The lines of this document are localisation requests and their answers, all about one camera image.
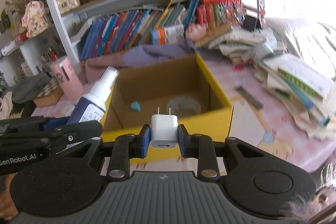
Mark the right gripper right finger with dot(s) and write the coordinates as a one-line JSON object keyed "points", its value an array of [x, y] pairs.
{"points": [[200, 147]]}

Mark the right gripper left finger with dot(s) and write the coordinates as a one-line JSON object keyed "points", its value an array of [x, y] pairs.
{"points": [[127, 147]]}

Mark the white USB charger plug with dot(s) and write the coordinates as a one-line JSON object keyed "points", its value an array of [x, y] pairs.
{"points": [[164, 130]]}

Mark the small blue clip toy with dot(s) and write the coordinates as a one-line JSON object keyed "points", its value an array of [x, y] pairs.
{"points": [[135, 106]]}

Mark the white blue spray bottle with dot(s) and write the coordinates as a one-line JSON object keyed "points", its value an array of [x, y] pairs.
{"points": [[92, 106]]}

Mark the roll of clear tape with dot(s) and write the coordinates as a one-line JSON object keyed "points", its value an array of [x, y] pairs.
{"points": [[184, 106]]}

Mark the grey folded cloth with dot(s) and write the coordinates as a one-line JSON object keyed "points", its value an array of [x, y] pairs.
{"points": [[28, 89]]}

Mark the wooden chessboard box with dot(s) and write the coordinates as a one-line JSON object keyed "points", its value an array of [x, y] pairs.
{"points": [[50, 94]]}

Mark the yellow cardboard box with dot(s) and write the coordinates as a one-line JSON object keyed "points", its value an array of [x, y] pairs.
{"points": [[154, 85]]}

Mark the pink cylinder pen holder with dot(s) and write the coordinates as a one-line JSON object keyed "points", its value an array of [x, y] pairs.
{"points": [[67, 78]]}

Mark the purple pink cloth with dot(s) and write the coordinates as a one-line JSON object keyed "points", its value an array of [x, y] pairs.
{"points": [[138, 56]]}

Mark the pink pig figurine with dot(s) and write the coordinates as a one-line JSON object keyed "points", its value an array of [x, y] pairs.
{"points": [[195, 31]]}

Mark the orange white medicine box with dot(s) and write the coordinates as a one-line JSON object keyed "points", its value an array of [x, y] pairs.
{"points": [[168, 35]]}

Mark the row of leaning books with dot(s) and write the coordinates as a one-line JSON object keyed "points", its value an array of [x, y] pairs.
{"points": [[101, 35]]}

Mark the pink floral doll figure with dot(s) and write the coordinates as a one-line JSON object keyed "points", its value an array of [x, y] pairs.
{"points": [[35, 19]]}

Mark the pile of papers and booklets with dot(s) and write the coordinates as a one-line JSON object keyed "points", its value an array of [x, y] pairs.
{"points": [[308, 95]]}

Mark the black phone stand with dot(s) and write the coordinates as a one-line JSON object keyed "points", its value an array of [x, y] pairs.
{"points": [[251, 23]]}

